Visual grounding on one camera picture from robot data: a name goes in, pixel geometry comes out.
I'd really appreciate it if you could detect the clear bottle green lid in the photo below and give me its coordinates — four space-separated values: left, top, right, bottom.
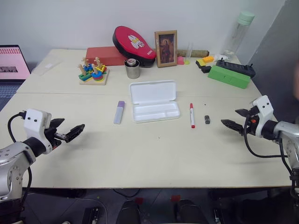
223 9 256 62

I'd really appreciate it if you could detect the wooden shape stacking toy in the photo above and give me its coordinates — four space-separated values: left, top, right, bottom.
77 56 110 86

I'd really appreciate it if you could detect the open laptop pink screen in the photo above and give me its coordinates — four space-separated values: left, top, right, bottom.
0 44 31 112

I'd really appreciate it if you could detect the red rectangular box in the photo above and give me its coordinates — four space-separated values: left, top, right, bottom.
85 46 127 67

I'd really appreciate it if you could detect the wooden picture frame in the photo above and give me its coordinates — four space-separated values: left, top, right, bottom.
154 29 178 69

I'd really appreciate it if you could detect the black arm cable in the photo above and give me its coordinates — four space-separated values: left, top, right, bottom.
243 116 295 176
7 111 33 195

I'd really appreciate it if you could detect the white open pencil case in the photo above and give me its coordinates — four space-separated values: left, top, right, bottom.
129 79 181 124

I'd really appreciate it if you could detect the black cable under table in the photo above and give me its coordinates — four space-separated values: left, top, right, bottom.
113 188 141 199

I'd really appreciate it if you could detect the white crumpled item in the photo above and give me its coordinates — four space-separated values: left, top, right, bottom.
213 53 228 62

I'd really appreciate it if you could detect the red white marker pen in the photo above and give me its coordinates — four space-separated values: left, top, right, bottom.
189 102 197 129

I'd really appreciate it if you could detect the clear tube green base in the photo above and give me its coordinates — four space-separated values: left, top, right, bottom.
184 42 194 65

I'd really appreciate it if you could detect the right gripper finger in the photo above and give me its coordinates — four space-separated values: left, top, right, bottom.
221 119 246 135
235 108 252 118

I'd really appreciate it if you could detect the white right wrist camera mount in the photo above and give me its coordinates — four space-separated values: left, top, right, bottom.
248 95 274 138

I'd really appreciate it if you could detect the clear plastic sheet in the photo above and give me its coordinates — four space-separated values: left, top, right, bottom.
31 59 63 77

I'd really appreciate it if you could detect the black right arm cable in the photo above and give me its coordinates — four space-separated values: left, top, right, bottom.
243 116 295 176

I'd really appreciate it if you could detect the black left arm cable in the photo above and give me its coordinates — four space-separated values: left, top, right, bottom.
7 111 33 195

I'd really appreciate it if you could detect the dark rounded shape under table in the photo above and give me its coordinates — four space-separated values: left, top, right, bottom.
175 199 207 224
119 199 141 224

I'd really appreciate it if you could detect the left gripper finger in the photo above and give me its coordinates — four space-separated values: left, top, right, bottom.
63 124 85 144
50 118 66 129

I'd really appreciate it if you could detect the brown rolled mat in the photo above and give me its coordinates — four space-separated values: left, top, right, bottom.
176 49 209 57

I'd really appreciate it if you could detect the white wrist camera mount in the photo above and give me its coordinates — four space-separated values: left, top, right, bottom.
23 108 53 154
248 95 274 138

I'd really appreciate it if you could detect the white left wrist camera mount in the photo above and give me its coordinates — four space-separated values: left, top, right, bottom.
23 108 53 154

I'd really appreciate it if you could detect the yellow black toy block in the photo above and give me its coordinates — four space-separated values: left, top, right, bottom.
195 56 215 69

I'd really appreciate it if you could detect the green rectangular box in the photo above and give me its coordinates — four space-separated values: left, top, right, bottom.
207 65 251 90

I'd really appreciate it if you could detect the red black boxing pad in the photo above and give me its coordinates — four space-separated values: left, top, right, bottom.
112 25 157 69

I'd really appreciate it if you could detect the stainless steel cup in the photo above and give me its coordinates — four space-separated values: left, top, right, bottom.
124 58 142 79

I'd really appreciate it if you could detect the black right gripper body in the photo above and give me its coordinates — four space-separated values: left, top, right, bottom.
243 106 260 136

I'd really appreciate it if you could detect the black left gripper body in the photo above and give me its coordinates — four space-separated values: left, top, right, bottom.
44 126 68 150

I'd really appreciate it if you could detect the purple white highlighter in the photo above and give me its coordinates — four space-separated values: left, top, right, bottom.
113 100 126 125

